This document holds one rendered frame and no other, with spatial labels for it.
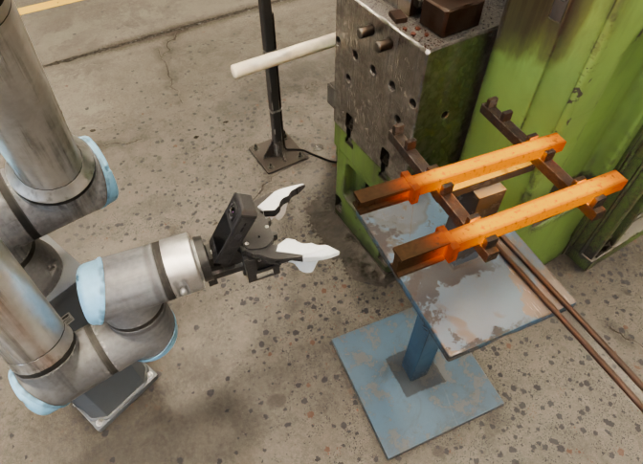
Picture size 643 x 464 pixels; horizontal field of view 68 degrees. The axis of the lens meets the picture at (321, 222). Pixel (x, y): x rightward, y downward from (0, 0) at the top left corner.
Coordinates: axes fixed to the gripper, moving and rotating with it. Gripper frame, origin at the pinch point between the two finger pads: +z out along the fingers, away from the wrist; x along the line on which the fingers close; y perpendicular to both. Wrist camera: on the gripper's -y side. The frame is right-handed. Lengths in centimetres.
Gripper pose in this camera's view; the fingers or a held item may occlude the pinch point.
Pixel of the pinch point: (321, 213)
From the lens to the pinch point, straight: 75.3
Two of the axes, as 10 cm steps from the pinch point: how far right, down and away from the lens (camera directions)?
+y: 0.0, 6.4, 7.7
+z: 9.3, -2.9, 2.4
